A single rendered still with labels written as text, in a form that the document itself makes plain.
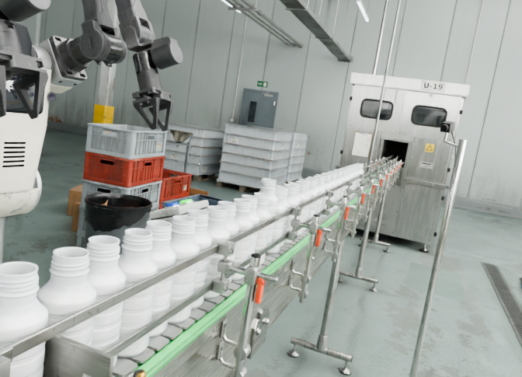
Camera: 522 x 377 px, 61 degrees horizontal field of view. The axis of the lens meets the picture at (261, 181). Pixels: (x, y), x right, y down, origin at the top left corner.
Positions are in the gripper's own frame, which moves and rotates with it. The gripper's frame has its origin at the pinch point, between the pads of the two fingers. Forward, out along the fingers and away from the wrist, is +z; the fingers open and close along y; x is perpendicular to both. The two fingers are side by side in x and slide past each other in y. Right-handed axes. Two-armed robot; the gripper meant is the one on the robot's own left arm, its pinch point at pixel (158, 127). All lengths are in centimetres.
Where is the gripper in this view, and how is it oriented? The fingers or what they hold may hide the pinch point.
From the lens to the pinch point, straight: 120.5
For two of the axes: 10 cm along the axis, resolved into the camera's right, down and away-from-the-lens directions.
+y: 2.3, -0.4, 9.7
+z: 2.2, 9.8, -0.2
